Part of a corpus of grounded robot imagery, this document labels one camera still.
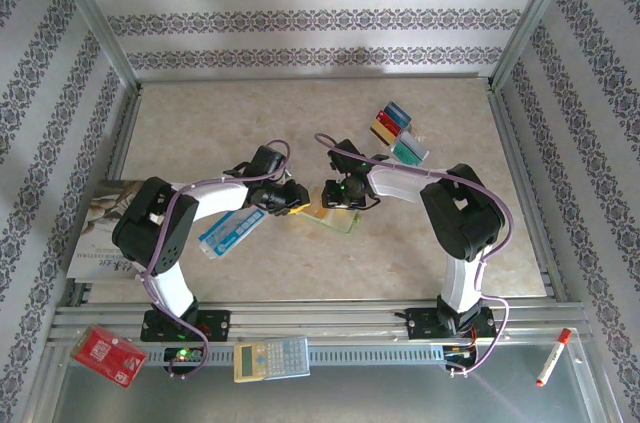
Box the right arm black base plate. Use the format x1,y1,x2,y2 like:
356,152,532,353
404,306,499,342

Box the teal green plastic card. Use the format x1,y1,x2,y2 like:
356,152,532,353
390,139,425,166

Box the grey white plastic card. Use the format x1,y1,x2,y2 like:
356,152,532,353
399,130,432,157

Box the red cardboard box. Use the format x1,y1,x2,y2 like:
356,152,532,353
69,324,149,389

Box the circuit board with wires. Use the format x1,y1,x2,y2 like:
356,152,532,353
443,344,480,363

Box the red plastic card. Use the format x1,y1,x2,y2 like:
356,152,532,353
374,109,404,138

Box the clear acrylic card stand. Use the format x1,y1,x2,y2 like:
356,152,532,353
368,99,432,166

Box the beige grey calculator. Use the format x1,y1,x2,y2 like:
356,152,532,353
232,335,312,384

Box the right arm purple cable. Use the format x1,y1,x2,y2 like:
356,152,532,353
314,132,516,377

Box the aluminium mounting rail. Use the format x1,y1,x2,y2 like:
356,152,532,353
48,298,587,345

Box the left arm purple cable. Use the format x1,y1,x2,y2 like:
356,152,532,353
138,138,293,380

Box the grey slotted cable duct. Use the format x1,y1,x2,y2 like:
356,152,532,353
144,344,447,365

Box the blue plastic card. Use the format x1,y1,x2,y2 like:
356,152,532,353
383,100,413,126

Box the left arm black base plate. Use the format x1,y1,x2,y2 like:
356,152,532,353
139,308,232,344

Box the blue white card packet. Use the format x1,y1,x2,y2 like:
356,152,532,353
198,206,267,260

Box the magazine with photo cover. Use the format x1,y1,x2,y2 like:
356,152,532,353
65,178,152,285

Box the red white marker pen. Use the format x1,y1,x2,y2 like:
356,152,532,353
535,327,573,388

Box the circuit board with green light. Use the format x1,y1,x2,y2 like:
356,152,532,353
163,344,206,363

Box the green card holder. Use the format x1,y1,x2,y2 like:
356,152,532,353
298,184,362,235

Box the yellow card with dark stripe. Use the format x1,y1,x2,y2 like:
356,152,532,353
369,119,399,148

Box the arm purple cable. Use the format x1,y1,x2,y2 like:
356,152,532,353
138,138,293,380
314,132,516,377

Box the aluminium frame post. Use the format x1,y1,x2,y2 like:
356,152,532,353
42,0,145,93
486,0,587,93

